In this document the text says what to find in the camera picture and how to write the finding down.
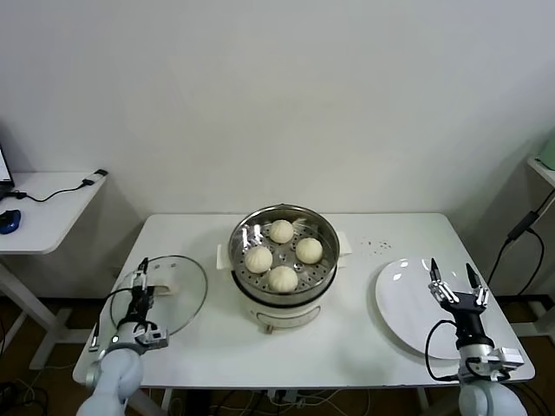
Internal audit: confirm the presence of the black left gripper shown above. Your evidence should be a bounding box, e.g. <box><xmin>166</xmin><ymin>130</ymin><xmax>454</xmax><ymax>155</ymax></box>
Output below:
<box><xmin>127</xmin><ymin>257</ymin><xmax>157</xmax><ymax>327</ymax></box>

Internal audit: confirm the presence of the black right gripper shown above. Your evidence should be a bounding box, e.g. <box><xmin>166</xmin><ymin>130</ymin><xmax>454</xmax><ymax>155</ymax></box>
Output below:
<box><xmin>428</xmin><ymin>257</ymin><xmax>493</xmax><ymax>348</ymax></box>

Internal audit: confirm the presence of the glass lid with cream handle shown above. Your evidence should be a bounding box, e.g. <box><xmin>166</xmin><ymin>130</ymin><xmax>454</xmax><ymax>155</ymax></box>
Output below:
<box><xmin>110</xmin><ymin>254</ymin><xmax>209</xmax><ymax>337</ymax></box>

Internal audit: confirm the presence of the white steamed baozi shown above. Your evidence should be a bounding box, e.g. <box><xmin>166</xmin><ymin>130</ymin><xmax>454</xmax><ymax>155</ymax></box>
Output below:
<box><xmin>268</xmin><ymin>219</ymin><xmax>295</xmax><ymax>244</ymax></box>
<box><xmin>267</xmin><ymin>264</ymin><xmax>299</xmax><ymax>294</ymax></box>
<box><xmin>294</xmin><ymin>237</ymin><xmax>324</xmax><ymax>264</ymax></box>
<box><xmin>244</xmin><ymin>245</ymin><xmax>274</xmax><ymax>274</ymax></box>

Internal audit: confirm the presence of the stainless steel steamer basket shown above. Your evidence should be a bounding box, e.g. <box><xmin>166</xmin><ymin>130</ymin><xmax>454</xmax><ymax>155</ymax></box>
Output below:
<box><xmin>228</xmin><ymin>205</ymin><xmax>340</xmax><ymax>304</ymax></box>

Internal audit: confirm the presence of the white round plate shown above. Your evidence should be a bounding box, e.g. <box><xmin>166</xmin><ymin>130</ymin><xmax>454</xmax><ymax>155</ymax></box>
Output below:
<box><xmin>374</xmin><ymin>257</ymin><xmax>489</xmax><ymax>360</ymax></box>

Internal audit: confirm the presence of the white side desk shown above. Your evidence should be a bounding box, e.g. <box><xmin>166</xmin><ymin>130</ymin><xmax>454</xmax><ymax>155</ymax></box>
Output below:
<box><xmin>0</xmin><ymin>172</ymin><xmax>108</xmax><ymax>372</ymax></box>

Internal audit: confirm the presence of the white side shelf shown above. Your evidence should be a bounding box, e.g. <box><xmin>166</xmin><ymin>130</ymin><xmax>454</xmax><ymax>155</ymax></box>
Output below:
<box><xmin>526</xmin><ymin>155</ymin><xmax>555</xmax><ymax>192</ymax></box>

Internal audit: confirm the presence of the cream electric cooking pot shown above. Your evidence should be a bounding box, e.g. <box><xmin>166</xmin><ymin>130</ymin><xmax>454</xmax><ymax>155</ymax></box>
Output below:
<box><xmin>215</xmin><ymin>231</ymin><xmax>355</xmax><ymax>335</ymax></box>

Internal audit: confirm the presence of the blue computer mouse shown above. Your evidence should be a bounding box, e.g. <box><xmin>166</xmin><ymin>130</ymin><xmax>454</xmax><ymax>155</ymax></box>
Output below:
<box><xmin>0</xmin><ymin>209</ymin><xmax>22</xmax><ymax>236</ymax></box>

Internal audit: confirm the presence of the white power strip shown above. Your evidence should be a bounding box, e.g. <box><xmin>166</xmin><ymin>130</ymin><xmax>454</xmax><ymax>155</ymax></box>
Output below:
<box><xmin>266</xmin><ymin>388</ymin><xmax>304</xmax><ymax>404</ymax></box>

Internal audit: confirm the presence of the black laptop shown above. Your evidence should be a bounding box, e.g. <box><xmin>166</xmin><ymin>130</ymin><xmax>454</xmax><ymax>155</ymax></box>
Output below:
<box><xmin>0</xmin><ymin>142</ymin><xmax>15</xmax><ymax>200</ymax></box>

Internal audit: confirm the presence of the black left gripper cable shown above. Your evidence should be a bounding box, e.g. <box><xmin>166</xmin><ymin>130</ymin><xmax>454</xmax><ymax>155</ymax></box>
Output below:
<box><xmin>93</xmin><ymin>285</ymin><xmax>135</xmax><ymax>343</ymax></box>

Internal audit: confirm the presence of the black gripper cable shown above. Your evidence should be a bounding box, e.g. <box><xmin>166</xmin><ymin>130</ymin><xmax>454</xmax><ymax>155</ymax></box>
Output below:
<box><xmin>424</xmin><ymin>319</ymin><xmax>463</xmax><ymax>382</ymax></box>
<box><xmin>93</xmin><ymin>285</ymin><xmax>135</xmax><ymax>343</ymax></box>

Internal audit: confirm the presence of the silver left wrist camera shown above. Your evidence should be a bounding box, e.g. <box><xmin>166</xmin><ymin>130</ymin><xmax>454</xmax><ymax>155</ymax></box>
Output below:
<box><xmin>134</xmin><ymin>324</ymin><xmax>170</xmax><ymax>350</ymax></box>

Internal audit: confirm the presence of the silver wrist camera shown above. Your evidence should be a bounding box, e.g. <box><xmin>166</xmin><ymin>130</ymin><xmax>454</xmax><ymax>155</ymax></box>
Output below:
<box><xmin>493</xmin><ymin>346</ymin><xmax>524</xmax><ymax>369</ymax></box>
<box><xmin>134</xmin><ymin>324</ymin><xmax>170</xmax><ymax>350</ymax></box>

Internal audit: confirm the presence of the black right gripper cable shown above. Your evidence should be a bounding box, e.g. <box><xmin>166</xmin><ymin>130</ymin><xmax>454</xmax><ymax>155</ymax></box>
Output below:
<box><xmin>424</xmin><ymin>319</ymin><xmax>463</xmax><ymax>382</ymax></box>

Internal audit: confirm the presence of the black power brick cable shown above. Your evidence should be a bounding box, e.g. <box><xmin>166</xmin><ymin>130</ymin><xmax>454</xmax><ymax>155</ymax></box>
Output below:
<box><xmin>485</xmin><ymin>197</ymin><xmax>555</xmax><ymax>296</ymax></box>

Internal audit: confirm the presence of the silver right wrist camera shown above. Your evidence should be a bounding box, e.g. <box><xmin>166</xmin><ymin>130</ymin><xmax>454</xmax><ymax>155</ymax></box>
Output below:
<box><xmin>493</xmin><ymin>346</ymin><xmax>524</xmax><ymax>369</ymax></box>

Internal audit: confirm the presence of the black cable with adapter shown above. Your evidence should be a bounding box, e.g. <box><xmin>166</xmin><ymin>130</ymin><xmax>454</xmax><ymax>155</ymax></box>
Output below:
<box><xmin>12</xmin><ymin>169</ymin><xmax>108</xmax><ymax>203</ymax></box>

